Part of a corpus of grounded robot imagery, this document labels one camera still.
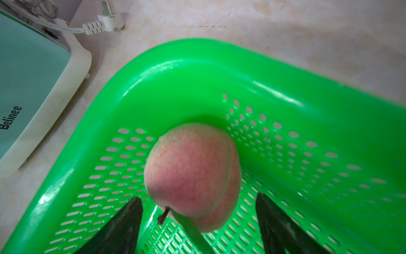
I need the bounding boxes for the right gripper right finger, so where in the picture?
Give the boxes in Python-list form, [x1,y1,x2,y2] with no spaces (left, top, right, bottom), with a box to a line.
[255,193,329,254]

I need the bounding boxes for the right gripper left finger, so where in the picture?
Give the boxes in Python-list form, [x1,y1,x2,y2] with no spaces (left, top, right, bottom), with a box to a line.
[76,196,143,254]

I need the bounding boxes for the pink peach front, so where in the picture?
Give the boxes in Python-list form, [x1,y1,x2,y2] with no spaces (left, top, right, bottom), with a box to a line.
[144,123,242,233]

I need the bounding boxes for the green plastic basket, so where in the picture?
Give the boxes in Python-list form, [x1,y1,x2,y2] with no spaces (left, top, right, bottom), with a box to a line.
[3,39,406,254]

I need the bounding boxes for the mint and steel toaster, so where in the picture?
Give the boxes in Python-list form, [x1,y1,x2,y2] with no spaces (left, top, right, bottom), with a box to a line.
[1,12,92,177]

